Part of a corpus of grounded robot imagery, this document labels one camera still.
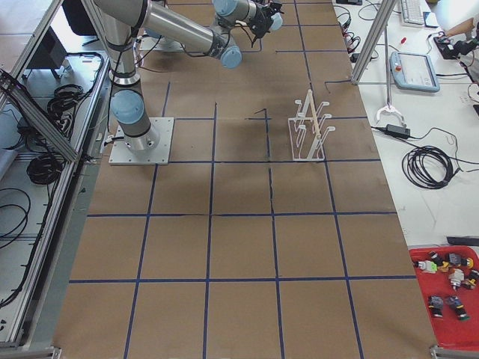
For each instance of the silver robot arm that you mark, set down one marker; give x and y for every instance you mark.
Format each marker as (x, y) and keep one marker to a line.
(216, 37)
(121, 21)

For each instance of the white keyboard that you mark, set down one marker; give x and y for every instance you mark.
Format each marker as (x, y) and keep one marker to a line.
(411, 13)

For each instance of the aluminium frame post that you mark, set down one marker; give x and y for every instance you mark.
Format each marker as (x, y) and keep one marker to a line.
(379, 24)

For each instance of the white wire cup rack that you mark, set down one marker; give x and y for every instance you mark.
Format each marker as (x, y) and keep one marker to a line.
(307, 130)

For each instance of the red parts tray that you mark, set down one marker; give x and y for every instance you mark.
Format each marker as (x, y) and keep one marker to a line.
(448, 279)

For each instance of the teach pendant tablet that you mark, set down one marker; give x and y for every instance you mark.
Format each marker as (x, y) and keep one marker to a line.
(413, 71)

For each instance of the black power adapter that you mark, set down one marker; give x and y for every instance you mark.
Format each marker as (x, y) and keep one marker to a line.
(397, 131)

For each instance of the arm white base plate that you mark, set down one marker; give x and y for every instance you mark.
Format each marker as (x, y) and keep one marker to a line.
(153, 148)
(162, 44)

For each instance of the white grabber tool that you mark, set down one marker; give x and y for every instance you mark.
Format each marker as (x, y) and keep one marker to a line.
(388, 108)

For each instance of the light blue cup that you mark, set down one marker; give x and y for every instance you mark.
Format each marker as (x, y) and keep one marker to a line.
(276, 22)

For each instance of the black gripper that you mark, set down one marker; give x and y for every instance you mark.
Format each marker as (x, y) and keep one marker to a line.
(261, 19)

